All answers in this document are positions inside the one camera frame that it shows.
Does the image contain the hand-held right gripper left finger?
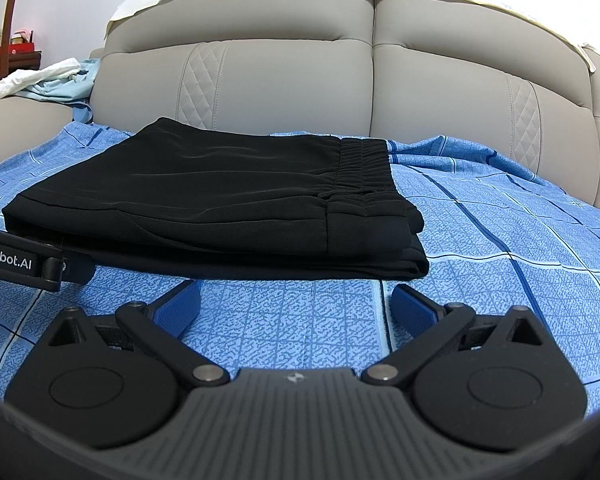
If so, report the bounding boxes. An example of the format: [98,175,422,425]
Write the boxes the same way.
[40,280,231,389]

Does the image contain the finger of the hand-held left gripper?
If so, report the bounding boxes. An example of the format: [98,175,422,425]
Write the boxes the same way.
[60,249,96,284]

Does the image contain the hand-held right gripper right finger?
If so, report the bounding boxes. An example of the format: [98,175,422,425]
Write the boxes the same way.
[362,282,554,389]

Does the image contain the black pants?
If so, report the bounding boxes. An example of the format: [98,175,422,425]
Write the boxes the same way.
[2,116,429,282]

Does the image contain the blue checked blanket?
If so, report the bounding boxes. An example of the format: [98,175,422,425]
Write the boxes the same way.
[0,120,600,411]

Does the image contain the light blue cloth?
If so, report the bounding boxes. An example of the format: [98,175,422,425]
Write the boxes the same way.
[20,57,102,124]

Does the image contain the white cloth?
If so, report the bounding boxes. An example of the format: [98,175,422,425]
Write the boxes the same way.
[0,57,84,103]

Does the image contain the wooden cabinet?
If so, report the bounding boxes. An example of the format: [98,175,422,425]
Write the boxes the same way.
[0,51,42,104]

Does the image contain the red box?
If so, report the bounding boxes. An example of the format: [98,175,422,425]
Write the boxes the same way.
[7,27,36,56]

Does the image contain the grey leather sofa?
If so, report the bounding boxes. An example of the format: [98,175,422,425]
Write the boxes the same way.
[0,0,600,212]

